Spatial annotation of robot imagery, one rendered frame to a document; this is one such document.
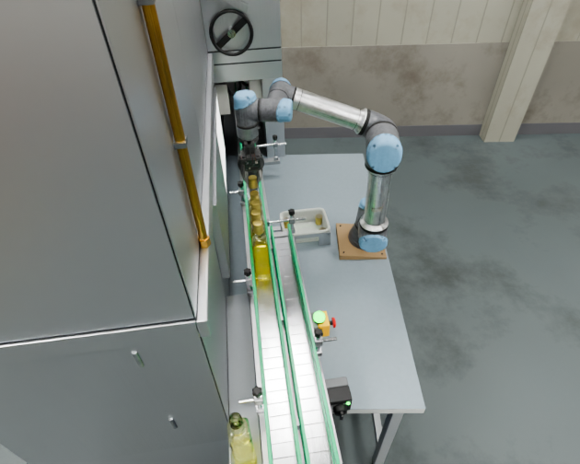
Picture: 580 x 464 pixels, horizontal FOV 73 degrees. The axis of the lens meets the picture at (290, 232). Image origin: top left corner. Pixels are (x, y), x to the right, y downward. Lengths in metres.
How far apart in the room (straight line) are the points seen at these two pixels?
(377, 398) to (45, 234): 1.13
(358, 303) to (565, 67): 3.49
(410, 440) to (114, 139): 1.99
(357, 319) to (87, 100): 1.30
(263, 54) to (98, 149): 1.71
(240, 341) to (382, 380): 0.51
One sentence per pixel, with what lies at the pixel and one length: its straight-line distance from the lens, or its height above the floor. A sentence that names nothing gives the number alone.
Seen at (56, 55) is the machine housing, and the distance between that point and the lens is 0.56.
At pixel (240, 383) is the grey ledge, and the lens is 1.34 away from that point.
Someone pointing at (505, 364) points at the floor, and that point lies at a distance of 2.63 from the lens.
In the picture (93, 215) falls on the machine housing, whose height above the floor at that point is 1.69.
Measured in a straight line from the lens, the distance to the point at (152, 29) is 0.74.
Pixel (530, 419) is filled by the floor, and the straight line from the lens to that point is 2.52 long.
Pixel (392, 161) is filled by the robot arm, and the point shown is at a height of 1.34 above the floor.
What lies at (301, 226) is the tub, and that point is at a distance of 1.95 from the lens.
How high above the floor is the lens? 2.07
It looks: 43 degrees down
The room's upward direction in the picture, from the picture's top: 2 degrees counter-clockwise
